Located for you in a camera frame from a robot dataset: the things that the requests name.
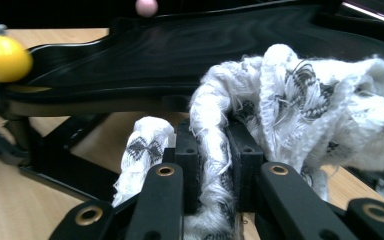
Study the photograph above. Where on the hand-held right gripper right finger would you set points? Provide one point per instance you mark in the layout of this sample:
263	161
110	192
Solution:
286	203

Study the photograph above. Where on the white patterned cloth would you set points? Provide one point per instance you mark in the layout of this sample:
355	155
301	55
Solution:
306	110

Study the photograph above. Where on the yellow ball knob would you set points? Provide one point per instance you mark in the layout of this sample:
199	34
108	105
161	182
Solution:
1	58

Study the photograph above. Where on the pink ball knob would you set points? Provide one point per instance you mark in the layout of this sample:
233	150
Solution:
146	6

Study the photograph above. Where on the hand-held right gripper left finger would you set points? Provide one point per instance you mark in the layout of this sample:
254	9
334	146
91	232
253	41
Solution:
160	200

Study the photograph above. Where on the black tray stand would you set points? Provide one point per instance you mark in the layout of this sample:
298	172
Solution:
66	166

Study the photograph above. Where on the black wavy tray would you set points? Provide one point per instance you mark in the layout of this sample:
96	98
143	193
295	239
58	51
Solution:
180	60

